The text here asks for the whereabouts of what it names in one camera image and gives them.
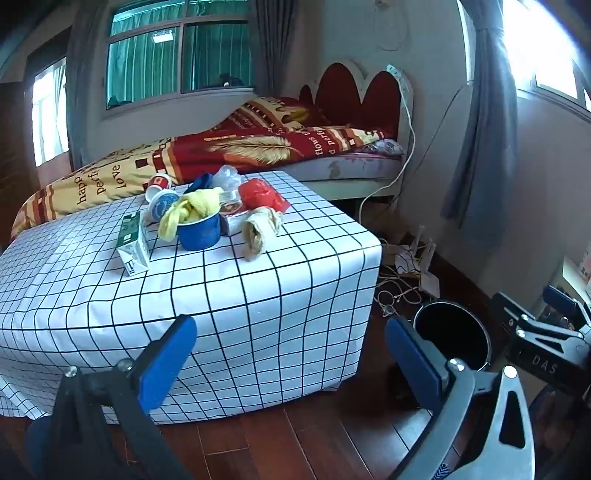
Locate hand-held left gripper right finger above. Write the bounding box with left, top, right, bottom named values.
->
left=385, top=315, right=539, bottom=480

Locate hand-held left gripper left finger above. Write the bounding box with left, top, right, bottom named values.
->
left=48, top=315, right=199, bottom=480

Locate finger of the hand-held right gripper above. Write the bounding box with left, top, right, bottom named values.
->
left=491, top=292, right=583, bottom=354
left=542, top=285, right=591, bottom=330

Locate black trash bin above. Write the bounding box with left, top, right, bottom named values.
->
left=412, top=300, right=491, bottom=372

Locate green white milk carton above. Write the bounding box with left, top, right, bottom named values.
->
left=116, top=211, right=151, bottom=277

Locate blue cup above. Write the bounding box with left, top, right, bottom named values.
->
left=177, top=212, right=222, bottom=251

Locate white red small box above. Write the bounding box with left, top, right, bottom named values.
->
left=221, top=212, right=250, bottom=236

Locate beige cloth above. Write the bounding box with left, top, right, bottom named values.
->
left=242, top=207, right=284, bottom=261

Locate yellow cloth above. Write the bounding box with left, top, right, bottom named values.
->
left=158, top=188, right=223, bottom=241

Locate round plastic container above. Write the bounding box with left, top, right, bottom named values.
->
left=220, top=193, right=245, bottom=217

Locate red paper cup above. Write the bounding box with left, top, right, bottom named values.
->
left=145, top=174, right=172, bottom=204

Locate blue cloth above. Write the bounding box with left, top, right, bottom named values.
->
left=184, top=173, right=215, bottom=195

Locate red plastic bag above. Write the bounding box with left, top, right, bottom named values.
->
left=239, top=180, right=289, bottom=213

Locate clear plastic bag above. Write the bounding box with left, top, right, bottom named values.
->
left=211, top=165, right=243, bottom=192

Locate white router with antennas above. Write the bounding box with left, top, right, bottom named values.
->
left=413, top=225, right=443, bottom=298

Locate white modem box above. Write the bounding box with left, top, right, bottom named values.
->
left=394, top=244, right=423, bottom=274

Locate person's blue trouser leg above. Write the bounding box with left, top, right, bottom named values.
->
left=25, top=415, right=54, bottom=469

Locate grey curtain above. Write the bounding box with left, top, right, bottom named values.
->
left=256, top=0, right=289, bottom=100
left=441, top=0, right=518, bottom=250
left=65, top=0, right=109, bottom=167

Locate floral pillow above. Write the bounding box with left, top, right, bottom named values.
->
left=365, top=138, right=406, bottom=157

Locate lilac mattress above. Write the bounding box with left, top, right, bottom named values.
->
left=277, top=152, right=403, bottom=183

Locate bed with red blanket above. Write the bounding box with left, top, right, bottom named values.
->
left=10, top=97, right=393, bottom=241

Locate white power strip on headboard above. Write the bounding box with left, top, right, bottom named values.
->
left=385, top=65, right=414, bottom=112

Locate bright window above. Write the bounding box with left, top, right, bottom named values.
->
left=503, top=0, right=591, bottom=112

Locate red white headboard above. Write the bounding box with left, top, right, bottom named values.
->
left=299, top=59, right=414, bottom=139

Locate narrow window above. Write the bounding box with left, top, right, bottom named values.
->
left=30, top=58, right=70, bottom=167

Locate large sliding window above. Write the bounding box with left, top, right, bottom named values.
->
left=105, top=0, right=257, bottom=112

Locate white cable bundle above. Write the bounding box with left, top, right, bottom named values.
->
left=376, top=274, right=423, bottom=315

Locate white bed frame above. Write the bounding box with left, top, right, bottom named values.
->
left=318, top=178, right=403, bottom=202

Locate white power cable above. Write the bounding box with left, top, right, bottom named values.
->
left=358, top=92, right=417, bottom=232

